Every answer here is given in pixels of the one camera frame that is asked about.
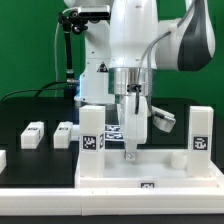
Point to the black camera on mount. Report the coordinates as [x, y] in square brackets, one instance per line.
[99, 12]

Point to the white left fence block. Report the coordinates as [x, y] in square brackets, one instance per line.
[3, 162]

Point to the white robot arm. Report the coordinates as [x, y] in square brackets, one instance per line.
[125, 42]

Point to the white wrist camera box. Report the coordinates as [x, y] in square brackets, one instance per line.
[163, 120]

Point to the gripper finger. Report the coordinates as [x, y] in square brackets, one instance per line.
[130, 154]

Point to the white front fence bar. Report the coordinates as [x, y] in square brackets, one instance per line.
[86, 202]

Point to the white desk top tray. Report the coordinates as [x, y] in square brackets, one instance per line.
[151, 169]

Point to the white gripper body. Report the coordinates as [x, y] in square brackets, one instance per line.
[133, 125]

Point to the fiducial marker sheet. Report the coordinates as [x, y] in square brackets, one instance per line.
[113, 133]

